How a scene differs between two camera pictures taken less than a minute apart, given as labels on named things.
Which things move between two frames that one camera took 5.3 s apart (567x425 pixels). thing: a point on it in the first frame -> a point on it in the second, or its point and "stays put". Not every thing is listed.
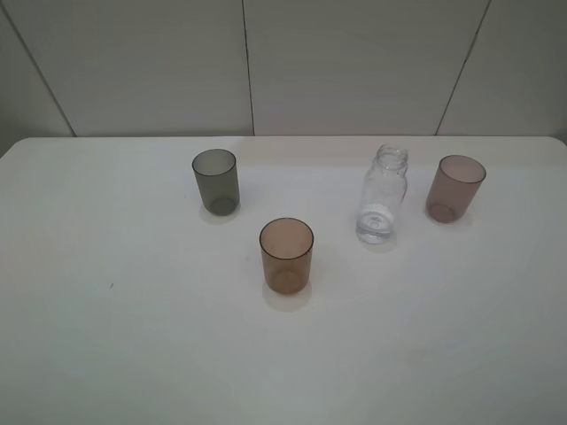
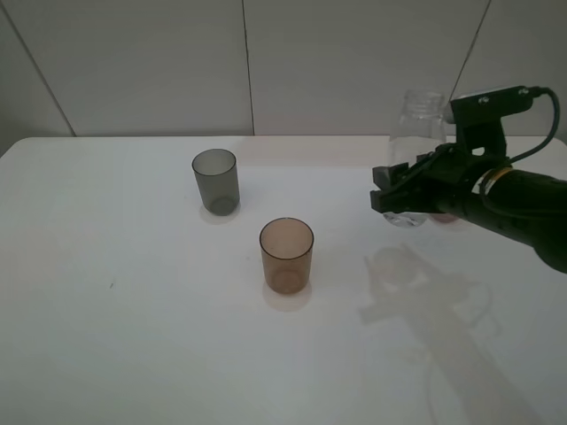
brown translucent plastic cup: [287, 245] stays put
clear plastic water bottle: [382, 196] -> [418, 127]
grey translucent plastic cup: [215, 171] stays put
